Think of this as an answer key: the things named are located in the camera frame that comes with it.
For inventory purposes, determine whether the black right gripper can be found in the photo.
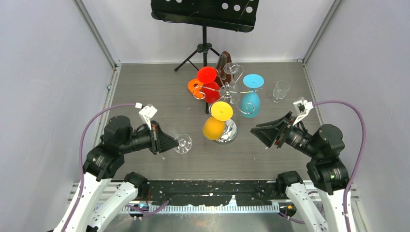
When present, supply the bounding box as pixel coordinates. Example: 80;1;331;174
250;110;321;158

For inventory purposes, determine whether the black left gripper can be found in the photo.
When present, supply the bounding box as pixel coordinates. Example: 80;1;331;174
120;119;179;154

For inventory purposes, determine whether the clear textured wine glass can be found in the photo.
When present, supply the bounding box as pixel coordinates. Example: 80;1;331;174
272;80;290;102

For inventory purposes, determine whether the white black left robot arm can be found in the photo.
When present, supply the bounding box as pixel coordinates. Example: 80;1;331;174
54;116;179;232

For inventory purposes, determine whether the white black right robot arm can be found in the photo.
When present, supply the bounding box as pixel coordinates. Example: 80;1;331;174
250;112;357;232

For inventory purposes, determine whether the blue wine glass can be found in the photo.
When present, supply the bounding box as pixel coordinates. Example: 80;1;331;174
240;74;264;118

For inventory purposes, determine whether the yellow wine glass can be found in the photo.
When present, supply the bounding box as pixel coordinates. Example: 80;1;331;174
203;101;234;140

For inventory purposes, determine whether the red wine glass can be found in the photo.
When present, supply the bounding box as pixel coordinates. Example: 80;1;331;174
197;66;220;104

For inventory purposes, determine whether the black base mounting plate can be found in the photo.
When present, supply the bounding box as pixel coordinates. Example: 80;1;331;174
137;180;289;206

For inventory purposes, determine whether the brown metronome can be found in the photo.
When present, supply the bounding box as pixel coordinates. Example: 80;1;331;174
215;51;233;87

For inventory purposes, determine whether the black music stand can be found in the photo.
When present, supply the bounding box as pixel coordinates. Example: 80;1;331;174
150;0;261;115

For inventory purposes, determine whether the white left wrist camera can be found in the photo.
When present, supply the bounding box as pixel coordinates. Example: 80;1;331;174
138;104;158;131

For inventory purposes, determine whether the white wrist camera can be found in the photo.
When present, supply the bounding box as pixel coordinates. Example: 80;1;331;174
138;104;158;131
293;97;314;126

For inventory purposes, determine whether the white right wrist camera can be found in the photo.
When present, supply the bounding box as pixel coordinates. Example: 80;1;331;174
293;97;314;126

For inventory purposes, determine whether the aluminium frame rail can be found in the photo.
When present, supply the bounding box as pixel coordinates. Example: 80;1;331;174
67;179;361;215

